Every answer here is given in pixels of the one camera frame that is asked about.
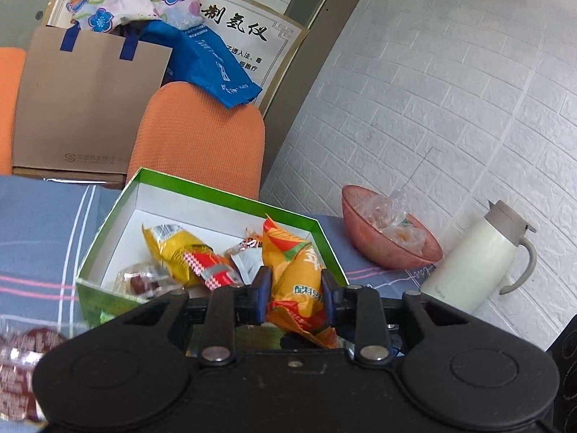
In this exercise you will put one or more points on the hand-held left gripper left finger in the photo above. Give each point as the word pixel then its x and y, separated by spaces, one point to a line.
pixel 261 295

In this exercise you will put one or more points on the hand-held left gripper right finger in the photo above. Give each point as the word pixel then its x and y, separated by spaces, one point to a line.
pixel 330 297

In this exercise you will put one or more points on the orange snack packet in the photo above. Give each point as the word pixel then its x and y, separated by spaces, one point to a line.
pixel 295 275

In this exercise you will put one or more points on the orange-edged clear snack packet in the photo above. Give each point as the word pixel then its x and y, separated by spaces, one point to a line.
pixel 245 257

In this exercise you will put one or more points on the red checkered snack packet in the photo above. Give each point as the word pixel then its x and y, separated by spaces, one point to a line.
pixel 212 270

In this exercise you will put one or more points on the yellow snack packet white label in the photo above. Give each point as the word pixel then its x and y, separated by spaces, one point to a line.
pixel 176 248

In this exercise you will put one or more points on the green cardboard box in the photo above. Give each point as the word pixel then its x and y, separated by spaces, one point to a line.
pixel 189 198

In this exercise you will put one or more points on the clear packet of brown snacks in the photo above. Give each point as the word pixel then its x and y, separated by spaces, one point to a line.
pixel 139 282

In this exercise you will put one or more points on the pink plastic bowl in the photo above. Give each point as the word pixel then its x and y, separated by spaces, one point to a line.
pixel 383 252

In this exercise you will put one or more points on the clear plastic wrappers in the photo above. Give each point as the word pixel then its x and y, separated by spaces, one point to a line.
pixel 396 223

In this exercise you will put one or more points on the white thermos jug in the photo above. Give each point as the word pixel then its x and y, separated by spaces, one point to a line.
pixel 473 261

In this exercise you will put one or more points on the orange chair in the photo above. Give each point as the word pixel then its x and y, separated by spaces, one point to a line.
pixel 198 140
pixel 9 108

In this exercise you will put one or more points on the blue plastic bag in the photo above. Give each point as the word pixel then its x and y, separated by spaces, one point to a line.
pixel 207 58

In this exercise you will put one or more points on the black dotted object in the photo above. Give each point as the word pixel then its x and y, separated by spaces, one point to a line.
pixel 563 370

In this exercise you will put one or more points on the red dates packet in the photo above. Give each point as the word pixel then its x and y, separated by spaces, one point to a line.
pixel 22 361

